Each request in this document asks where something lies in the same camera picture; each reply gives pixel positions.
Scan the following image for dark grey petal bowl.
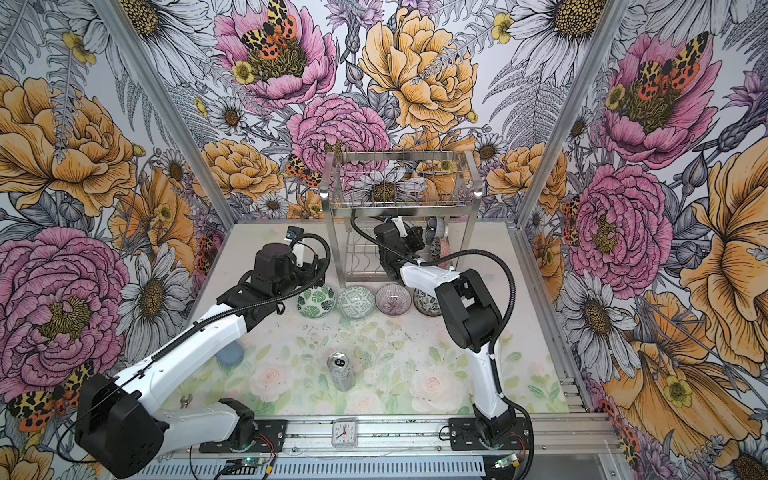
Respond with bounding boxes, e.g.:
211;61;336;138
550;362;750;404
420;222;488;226
424;216;449;245

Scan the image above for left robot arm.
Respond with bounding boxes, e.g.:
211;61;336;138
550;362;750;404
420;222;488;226
73;239;331;479

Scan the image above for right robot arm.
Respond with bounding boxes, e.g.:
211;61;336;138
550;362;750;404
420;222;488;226
370;217;522;447

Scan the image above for steel two-tier dish rack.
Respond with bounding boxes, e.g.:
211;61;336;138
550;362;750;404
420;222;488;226
319;150;483;287

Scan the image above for purple glass bowl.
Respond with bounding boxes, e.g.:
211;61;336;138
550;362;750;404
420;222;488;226
375;283;412;316

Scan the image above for green leaf pattern bowl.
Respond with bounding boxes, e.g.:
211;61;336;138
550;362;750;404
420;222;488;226
296;285;337;319

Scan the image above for dark speckled pattern bowl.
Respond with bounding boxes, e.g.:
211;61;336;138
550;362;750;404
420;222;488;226
413;289;442;317

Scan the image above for green geometric pattern bowl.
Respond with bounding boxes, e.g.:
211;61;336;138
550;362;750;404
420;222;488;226
337;285;375;320

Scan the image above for silver drink can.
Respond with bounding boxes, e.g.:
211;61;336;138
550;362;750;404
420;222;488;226
327;352;355;392

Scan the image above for small white clock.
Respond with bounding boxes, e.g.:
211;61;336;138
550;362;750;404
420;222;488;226
331;418;358;449

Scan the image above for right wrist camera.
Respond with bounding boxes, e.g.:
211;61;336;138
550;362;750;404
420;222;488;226
390;216;409;238

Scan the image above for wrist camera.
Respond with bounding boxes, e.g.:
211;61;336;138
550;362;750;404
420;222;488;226
390;216;409;238
284;225;305;247

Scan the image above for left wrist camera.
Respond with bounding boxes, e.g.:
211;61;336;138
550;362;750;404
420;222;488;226
284;225;305;247

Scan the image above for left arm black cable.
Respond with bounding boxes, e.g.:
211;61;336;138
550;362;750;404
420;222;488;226
56;232;332;466

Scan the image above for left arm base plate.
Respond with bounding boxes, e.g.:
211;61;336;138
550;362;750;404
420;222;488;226
199;419;288;454

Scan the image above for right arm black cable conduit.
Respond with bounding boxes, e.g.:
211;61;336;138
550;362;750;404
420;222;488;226
349;215;535;480

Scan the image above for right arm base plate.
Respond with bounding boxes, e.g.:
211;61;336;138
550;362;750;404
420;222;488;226
448;416;533;452

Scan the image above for aluminium front rail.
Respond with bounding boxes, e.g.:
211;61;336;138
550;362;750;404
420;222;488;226
107;413;625;460

